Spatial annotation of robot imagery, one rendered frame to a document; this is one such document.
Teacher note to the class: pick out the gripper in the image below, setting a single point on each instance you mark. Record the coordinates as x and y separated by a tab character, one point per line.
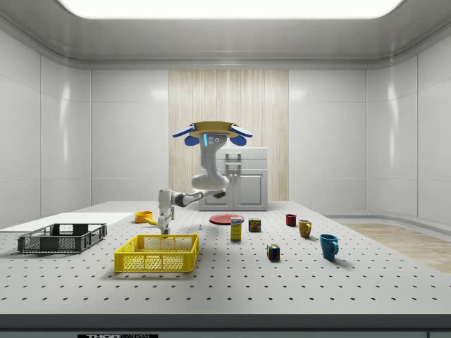
161	222

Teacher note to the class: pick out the grey cube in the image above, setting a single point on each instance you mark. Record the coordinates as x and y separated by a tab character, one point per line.
167	232

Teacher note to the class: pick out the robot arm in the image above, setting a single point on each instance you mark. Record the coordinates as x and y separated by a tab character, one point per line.
208	165

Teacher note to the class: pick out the banana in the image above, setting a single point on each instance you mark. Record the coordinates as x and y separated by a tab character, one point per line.
152	222

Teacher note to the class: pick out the yellow bowl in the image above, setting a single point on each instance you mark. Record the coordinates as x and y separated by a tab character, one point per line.
142	218

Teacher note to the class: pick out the yellow basket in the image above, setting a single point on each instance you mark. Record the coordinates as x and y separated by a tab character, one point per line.
155	253

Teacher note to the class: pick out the red plate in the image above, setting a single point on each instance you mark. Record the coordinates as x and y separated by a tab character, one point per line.
222	220

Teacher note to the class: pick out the white cabinet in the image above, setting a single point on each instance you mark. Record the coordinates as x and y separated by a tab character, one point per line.
246	190

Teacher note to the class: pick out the flat-sided can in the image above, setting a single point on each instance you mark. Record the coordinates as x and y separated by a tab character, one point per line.
254	225

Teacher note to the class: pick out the dark grey basket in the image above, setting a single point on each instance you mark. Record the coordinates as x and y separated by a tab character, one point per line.
53	243

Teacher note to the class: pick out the puzzle cube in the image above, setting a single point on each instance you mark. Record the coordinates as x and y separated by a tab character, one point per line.
273	252

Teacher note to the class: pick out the red mug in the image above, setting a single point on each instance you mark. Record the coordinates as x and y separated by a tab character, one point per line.
290	220

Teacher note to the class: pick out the yellow mug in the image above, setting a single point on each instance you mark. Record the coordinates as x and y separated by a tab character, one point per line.
303	229

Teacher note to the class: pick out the blue mug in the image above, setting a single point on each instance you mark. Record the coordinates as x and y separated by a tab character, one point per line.
327	246

